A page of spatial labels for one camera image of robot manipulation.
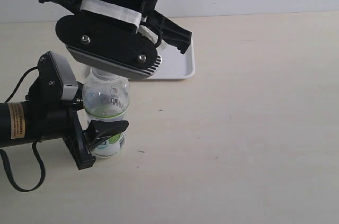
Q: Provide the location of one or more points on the clear plastic water bottle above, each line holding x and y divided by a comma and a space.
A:
106, 96

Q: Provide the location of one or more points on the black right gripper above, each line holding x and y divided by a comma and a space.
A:
130, 15

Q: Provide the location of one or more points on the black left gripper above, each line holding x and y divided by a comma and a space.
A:
48, 117

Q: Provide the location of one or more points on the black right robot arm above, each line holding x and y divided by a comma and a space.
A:
134, 16

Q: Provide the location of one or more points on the white rectangular tray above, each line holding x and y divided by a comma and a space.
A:
171, 65

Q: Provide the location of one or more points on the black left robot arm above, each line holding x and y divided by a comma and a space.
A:
13, 125

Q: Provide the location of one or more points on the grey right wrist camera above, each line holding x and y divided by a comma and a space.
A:
108, 48

